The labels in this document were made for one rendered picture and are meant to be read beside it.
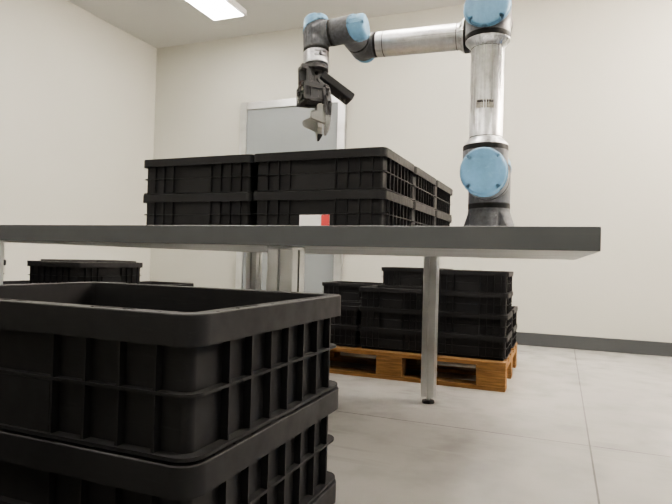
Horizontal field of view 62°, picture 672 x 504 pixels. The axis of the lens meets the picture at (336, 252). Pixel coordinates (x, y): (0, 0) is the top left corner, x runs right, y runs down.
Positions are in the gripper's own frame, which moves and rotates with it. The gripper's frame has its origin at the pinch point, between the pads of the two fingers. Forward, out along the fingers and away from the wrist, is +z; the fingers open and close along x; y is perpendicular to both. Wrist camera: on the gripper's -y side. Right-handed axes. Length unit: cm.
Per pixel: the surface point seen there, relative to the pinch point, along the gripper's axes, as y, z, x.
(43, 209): 106, -40, -361
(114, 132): 54, -126, -405
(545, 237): -10, 40, 74
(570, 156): -270, -69, -170
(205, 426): 49, 61, 100
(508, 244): -6, 41, 70
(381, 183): -8.6, 18.2, 18.7
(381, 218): -8.9, 27.3, 17.6
